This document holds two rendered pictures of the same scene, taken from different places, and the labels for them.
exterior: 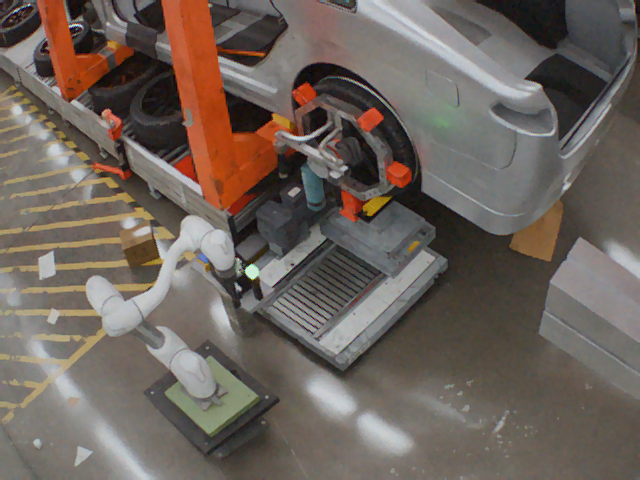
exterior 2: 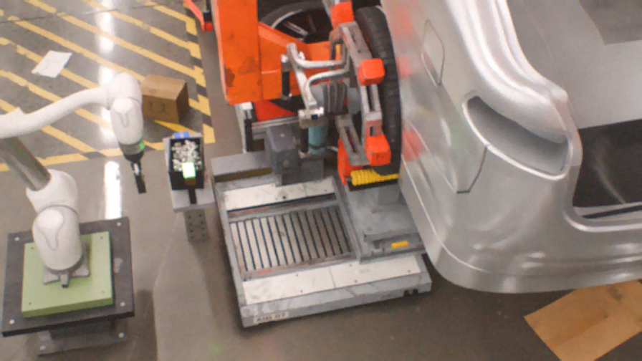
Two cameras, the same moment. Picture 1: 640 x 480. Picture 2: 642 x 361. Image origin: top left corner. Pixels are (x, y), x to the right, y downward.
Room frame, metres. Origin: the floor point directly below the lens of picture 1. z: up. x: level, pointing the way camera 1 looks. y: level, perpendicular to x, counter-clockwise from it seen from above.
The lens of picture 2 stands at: (0.61, -1.15, 2.96)
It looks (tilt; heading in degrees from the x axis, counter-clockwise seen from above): 46 degrees down; 27
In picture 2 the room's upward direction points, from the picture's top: straight up
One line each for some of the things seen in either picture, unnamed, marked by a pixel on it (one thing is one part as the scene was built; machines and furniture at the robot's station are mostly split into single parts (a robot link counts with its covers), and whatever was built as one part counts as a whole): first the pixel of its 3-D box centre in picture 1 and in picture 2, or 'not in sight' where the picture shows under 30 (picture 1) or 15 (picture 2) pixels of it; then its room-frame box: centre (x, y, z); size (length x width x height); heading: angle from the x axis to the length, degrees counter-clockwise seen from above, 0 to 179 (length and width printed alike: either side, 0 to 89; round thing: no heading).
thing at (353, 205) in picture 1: (356, 196); (358, 160); (2.91, -0.21, 0.48); 0.16 x 0.12 x 0.17; 130
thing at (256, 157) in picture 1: (266, 134); (314, 51); (3.26, 0.18, 0.69); 0.52 x 0.17 x 0.35; 130
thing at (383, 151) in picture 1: (344, 146); (353, 95); (2.89, -0.18, 0.85); 0.54 x 0.07 x 0.54; 40
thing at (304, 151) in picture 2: (337, 194); (304, 138); (2.61, -0.11, 0.83); 0.04 x 0.04 x 0.16
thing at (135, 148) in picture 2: (225, 266); (131, 142); (2.22, 0.38, 0.93); 0.09 x 0.09 x 0.06
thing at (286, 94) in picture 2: (282, 162); (285, 82); (2.87, 0.11, 0.83); 0.04 x 0.04 x 0.16
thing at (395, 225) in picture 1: (376, 204); (385, 182); (3.00, -0.31, 0.32); 0.40 x 0.30 x 0.28; 40
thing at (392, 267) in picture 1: (378, 230); (383, 210); (3.00, -0.31, 0.13); 0.50 x 0.36 x 0.10; 40
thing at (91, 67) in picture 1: (101, 54); not in sight; (4.74, 1.41, 0.69); 0.52 x 0.17 x 0.35; 130
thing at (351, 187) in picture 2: (378, 195); (384, 171); (2.93, -0.32, 0.45); 0.34 x 0.16 x 0.01; 130
